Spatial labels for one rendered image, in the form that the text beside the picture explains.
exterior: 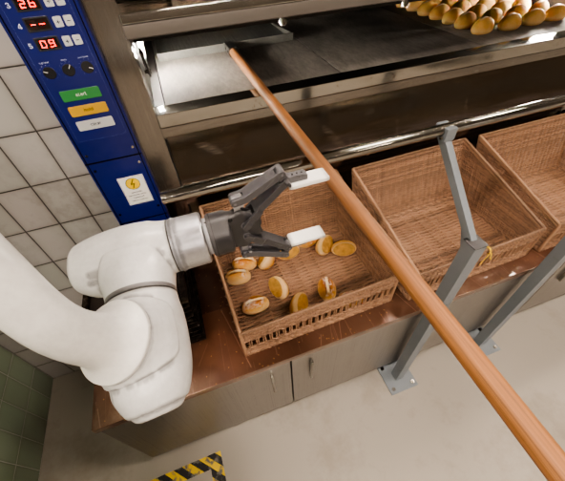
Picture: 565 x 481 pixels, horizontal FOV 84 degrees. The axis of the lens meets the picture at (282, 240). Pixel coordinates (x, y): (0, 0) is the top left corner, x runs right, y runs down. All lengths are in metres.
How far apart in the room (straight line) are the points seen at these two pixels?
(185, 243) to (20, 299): 0.23
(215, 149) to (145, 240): 0.64
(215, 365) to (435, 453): 1.02
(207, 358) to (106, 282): 0.66
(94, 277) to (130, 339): 0.14
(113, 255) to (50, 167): 0.65
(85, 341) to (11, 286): 0.09
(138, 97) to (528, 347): 2.00
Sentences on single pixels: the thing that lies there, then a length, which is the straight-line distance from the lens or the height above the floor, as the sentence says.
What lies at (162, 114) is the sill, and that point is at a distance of 1.03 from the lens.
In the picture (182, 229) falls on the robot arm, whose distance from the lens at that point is 0.51.
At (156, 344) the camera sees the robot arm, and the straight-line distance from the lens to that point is 0.44.
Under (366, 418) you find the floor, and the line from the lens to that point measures 1.65.
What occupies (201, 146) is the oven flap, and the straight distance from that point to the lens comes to 1.10.
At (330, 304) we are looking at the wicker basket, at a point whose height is 0.71.
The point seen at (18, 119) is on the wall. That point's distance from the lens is 1.08.
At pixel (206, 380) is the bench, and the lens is 1.10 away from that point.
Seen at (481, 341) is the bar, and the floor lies 0.05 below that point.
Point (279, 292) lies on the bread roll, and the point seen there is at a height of 0.64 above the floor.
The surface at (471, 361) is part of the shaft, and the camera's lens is 0.46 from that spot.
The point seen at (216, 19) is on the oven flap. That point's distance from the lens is 0.83.
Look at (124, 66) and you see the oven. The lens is 0.99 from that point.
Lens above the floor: 1.58
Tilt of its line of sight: 47 degrees down
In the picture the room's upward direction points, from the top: 4 degrees counter-clockwise
